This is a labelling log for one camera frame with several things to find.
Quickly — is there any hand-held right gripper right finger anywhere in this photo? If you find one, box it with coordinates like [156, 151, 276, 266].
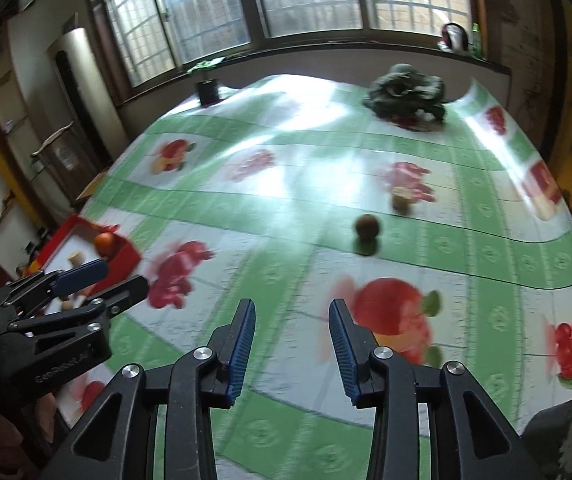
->
[328, 299, 531, 480]

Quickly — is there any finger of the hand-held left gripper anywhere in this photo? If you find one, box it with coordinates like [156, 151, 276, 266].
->
[1, 258, 109, 306]
[8, 275, 149, 332]

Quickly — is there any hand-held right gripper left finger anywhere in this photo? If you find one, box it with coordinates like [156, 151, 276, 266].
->
[51, 299, 257, 480]

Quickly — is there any red rimmed white tray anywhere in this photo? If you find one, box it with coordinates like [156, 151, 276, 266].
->
[18, 214, 143, 311]

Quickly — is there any large orange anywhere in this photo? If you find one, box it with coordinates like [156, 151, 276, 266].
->
[94, 232, 118, 258]

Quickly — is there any dark brown round fruit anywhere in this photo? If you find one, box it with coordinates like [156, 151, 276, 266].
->
[356, 214, 381, 239]

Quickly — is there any green fruit print tablecloth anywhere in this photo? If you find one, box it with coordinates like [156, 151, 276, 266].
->
[41, 74, 572, 480]

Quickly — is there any tall standing air conditioner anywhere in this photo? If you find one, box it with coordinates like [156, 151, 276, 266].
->
[48, 27, 129, 201]

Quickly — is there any small black pot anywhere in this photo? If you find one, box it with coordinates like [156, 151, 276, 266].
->
[196, 80, 221, 107]

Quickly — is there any person's dark clothing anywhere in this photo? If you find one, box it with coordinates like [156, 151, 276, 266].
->
[520, 390, 572, 480]

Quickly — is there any small green plant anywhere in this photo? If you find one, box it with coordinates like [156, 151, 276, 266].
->
[188, 57, 225, 75]

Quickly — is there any window with metal grille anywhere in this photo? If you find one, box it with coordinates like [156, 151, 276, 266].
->
[86, 0, 486, 101]

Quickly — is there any wooden chair with curved rail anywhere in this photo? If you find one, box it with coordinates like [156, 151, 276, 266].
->
[30, 119, 109, 211]

